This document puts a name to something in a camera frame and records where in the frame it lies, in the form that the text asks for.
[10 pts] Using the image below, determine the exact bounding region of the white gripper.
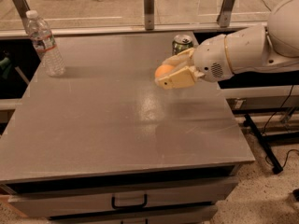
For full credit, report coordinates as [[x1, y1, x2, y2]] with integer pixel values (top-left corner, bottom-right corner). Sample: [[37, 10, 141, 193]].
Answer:
[[155, 35, 234, 90]]

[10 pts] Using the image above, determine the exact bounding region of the orange fruit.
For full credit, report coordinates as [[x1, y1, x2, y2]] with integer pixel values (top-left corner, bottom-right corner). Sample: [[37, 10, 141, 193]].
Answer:
[[155, 64, 174, 77]]

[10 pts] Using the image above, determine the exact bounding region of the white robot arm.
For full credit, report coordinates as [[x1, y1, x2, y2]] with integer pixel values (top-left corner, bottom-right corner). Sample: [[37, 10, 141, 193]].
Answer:
[[155, 0, 299, 90]]

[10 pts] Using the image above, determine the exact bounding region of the green soda can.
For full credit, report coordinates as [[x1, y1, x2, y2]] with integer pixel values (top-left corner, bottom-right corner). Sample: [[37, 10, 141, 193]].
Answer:
[[172, 35, 193, 55]]

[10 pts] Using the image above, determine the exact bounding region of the black stand leg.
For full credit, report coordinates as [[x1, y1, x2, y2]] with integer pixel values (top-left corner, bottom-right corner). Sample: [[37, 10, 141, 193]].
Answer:
[[243, 114, 283, 175]]

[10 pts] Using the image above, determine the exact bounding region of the clear plastic water bottle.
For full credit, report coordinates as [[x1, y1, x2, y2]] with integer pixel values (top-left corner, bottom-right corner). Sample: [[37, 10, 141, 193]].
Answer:
[[26, 10, 65, 77]]

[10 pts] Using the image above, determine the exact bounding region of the lower grey drawer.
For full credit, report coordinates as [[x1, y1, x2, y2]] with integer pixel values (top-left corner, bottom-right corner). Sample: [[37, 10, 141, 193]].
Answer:
[[50, 205, 218, 224]]

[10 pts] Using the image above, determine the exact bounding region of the grey drawer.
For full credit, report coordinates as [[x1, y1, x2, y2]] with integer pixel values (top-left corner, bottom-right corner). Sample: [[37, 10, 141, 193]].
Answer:
[[50, 205, 218, 224], [8, 176, 238, 217]]

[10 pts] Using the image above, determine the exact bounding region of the upper grey drawer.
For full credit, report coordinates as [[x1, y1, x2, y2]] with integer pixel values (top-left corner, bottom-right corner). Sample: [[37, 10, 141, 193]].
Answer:
[[8, 176, 238, 217]]

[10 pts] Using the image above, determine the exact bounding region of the right metal bracket post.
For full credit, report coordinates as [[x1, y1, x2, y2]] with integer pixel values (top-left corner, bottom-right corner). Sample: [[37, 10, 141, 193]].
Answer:
[[217, 0, 235, 28]]

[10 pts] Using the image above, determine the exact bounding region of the metal bracket post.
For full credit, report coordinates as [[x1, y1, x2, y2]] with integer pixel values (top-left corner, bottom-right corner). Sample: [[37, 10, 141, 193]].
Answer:
[[217, 0, 235, 28], [12, 0, 30, 28], [144, 0, 154, 30]]

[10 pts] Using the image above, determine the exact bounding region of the middle metal bracket post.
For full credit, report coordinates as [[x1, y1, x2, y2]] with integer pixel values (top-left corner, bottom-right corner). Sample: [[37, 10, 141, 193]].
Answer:
[[144, 0, 154, 30]]

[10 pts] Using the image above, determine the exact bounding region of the black cable on floor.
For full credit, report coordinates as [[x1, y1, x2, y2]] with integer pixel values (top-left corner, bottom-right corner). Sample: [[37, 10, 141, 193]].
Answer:
[[261, 84, 299, 168]]

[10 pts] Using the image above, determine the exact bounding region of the black drawer handle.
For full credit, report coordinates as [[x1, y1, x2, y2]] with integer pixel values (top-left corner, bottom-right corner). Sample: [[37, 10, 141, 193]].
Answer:
[[111, 194, 148, 210]]

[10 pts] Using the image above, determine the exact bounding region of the left metal bracket post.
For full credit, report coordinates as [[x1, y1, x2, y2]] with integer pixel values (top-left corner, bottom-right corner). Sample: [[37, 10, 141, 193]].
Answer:
[[12, 0, 30, 28]]

